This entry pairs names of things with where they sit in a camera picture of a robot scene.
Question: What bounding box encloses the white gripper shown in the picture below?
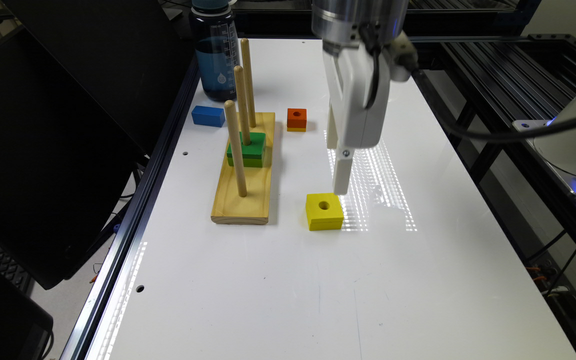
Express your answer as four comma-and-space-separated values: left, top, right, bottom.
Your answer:
323, 44, 391, 195

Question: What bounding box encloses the yellow square block with hole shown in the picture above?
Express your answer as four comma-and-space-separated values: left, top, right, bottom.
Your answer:
305, 193, 344, 231

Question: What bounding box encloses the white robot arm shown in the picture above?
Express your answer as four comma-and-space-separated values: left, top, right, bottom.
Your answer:
312, 0, 418, 195

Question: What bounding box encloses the orange block with hole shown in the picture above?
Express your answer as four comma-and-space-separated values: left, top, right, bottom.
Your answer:
287, 108, 307, 132

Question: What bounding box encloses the green block on peg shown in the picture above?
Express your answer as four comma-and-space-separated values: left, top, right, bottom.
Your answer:
241, 132, 266, 168

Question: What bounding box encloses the blue rectangular block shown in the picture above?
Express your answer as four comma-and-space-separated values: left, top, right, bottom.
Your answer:
191, 106, 226, 128

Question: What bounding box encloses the front wooden peg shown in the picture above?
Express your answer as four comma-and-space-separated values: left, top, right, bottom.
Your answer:
224, 100, 247, 197

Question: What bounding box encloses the wooden peg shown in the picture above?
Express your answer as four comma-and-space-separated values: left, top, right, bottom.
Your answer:
234, 65, 251, 146
240, 38, 256, 128
224, 100, 247, 197

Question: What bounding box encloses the middle wooden peg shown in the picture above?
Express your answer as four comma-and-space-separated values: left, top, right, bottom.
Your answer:
234, 65, 251, 146

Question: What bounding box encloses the wooden peg board base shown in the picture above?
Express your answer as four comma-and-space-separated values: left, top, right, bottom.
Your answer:
211, 112, 275, 225

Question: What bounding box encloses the rear wooden peg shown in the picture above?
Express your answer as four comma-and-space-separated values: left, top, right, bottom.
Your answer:
240, 38, 256, 128

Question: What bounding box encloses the dark blue water bottle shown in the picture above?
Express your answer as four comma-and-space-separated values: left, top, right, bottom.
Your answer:
189, 0, 239, 102

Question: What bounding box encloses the black monitor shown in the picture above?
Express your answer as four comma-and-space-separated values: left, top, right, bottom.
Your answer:
0, 0, 192, 289

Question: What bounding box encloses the black keyboard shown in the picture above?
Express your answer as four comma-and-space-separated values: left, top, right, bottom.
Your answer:
0, 246, 33, 295

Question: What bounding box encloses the black cable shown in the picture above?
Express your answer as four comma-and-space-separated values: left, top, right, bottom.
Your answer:
357, 22, 576, 142

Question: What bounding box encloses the black aluminium frame rail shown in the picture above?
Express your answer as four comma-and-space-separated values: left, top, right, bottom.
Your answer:
61, 59, 199, 359

